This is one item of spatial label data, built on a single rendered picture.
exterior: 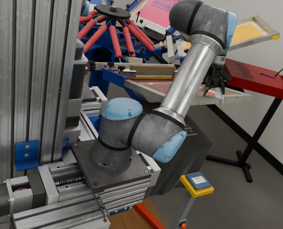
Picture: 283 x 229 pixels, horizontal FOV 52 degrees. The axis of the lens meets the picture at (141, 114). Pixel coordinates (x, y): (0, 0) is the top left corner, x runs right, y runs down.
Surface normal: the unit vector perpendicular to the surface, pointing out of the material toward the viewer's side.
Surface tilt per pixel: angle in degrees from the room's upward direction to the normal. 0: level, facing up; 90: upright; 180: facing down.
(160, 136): 46
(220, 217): 0
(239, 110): 90
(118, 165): 73
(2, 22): 90
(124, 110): 7
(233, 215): 0
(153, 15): 32
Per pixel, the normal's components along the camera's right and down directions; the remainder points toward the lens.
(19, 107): 0.49, 0.57
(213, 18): -0.21, -0.21
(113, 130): -0.41, 0.40
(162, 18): -0.07, -0.51
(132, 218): 0.25, -0.82
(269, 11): -0.86, 0.07
